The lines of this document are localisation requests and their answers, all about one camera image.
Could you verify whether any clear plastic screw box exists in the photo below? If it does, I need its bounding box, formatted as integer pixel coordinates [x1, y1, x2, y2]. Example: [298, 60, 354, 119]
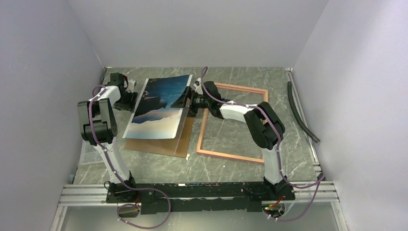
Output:
[79, 141, 103, 165]

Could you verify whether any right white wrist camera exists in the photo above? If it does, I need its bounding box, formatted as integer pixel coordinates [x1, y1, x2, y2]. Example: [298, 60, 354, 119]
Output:
[192, 78, 203, 95]

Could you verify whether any black hose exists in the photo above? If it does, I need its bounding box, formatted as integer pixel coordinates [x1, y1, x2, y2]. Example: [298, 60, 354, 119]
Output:
[287, 81, 320, 143]

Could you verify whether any blue landscape photo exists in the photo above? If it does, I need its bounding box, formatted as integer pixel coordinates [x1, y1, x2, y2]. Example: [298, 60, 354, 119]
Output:
[123, 74, 192, 140]

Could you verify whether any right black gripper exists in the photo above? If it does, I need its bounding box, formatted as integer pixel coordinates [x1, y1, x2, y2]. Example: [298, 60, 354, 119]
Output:
[170, 87, 211, 117]

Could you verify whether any aluminium extrusion rail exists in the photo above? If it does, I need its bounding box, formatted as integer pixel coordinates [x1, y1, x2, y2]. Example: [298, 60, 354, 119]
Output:
[59, 181, 340, 206]

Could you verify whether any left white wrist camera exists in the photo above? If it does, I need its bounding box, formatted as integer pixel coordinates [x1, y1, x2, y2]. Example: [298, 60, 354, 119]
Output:
[124, 76, 137, 93]

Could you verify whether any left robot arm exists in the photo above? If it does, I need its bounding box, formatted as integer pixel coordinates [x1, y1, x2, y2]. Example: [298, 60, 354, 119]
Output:
[77, 73, 138, 202]

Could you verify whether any pink wooden picture frame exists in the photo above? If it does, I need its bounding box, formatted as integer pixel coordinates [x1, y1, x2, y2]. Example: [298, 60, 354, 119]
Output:
[196, 83, 268, 164]

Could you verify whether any clear glass pane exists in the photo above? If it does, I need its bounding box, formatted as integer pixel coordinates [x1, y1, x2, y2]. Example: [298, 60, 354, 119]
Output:
[175, 106, 195, 159]

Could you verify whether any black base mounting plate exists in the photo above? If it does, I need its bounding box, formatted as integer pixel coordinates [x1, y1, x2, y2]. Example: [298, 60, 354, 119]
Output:
[105, 180, 295, 215]

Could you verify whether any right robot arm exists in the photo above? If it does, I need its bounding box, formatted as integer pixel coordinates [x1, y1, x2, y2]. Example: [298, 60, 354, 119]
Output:
[171, 81, 292, 200]

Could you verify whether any brown backing board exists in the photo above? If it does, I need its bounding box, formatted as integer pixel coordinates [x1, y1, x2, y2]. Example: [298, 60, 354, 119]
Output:
[124, 118, 194, 157]

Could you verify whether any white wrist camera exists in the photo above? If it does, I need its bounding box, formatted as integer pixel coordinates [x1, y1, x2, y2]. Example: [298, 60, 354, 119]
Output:
[192, 78, 203, 95]
[124, 76, 137, 93]

